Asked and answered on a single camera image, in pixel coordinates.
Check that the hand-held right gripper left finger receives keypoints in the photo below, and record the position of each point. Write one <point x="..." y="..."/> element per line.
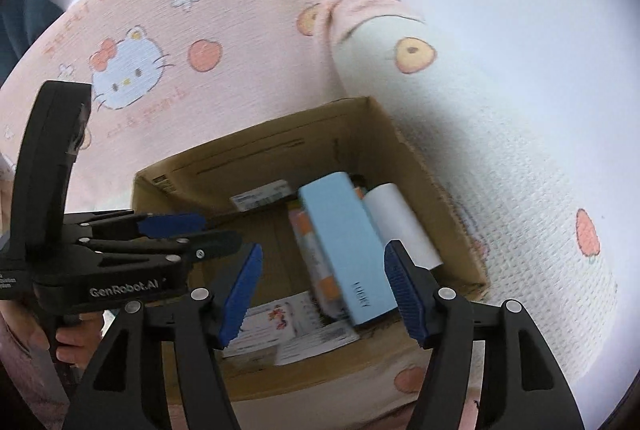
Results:
<point x="241" y="292"/>

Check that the orange white box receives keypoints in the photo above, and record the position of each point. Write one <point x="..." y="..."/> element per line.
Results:
<point x="317" y="260"/>

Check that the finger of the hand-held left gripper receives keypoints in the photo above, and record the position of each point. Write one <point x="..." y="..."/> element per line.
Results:
<point x="215" y="246"/>
<point x="170" y="224"/>

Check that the pink printed blanket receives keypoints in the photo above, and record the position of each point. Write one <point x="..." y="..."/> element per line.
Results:
<point x="200" y="10"/>

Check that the white barcode paper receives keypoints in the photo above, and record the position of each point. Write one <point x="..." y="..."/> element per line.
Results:
<point x="320" y="342"/>

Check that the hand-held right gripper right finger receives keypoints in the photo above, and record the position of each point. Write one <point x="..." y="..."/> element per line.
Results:
<point x="407" y="295"/>

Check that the white paper roll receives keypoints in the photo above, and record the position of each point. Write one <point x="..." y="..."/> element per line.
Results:
<point x="400" y="225"/>

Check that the person's left hand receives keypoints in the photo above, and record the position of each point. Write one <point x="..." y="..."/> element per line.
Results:
<point x="75" y="337"/>

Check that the light blue box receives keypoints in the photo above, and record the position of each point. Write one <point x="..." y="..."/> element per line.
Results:
<point x="345" y="250"/>

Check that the brown cardboard box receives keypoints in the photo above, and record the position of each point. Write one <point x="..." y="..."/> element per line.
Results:
<point x="280" y="150"/>

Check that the person's left forearm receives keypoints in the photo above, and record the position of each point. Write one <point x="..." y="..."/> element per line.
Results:
<point x="22" y="360"/>

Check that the dark teal cloth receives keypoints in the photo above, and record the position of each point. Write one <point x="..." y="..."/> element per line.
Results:
<point x="25" y="15"/>

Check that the white floral card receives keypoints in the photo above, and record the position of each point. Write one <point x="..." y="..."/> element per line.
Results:
<point x="272" y="322"/>

